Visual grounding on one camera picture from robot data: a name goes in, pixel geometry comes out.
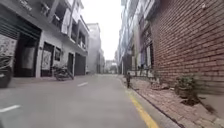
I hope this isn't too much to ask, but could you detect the potted plant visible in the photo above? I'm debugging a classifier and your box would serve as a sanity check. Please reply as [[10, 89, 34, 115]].
[[174, 75, 198, 100]]

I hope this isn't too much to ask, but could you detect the parked motorcycle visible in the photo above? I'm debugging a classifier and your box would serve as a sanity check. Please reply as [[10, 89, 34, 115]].
[[52, 64, 75, 82]]

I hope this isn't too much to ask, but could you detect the parked scooter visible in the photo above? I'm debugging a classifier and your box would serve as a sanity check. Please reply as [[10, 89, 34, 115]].
[[0, 54, 15, 89]]

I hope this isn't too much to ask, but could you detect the short dark post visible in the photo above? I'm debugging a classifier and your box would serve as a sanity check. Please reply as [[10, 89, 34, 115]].
[[125, 72, 132, 90]]

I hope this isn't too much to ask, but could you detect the tall grey building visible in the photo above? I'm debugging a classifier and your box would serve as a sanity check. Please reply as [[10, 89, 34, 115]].
[[85, 22, 106, 75]]

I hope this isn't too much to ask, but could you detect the grey asphalt road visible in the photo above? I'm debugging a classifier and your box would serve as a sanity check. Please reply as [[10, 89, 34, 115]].
[[0, 73, 151, 128]]

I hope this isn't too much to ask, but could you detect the row of buildings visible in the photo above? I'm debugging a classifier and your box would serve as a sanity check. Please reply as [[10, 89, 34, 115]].
[[114, 0, 156, 78]]

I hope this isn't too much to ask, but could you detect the red brick building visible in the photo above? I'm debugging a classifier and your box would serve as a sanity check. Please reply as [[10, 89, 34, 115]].
[[146, 0, 224, 96]]

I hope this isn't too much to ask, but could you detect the grey building with shopfronts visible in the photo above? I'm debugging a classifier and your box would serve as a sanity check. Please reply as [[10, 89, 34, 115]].
[[0, 0, 91, 80]]

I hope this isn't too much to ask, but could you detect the red brick pavement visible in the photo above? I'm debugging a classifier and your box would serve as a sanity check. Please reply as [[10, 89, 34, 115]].
[[120, 75, 224, 128]]

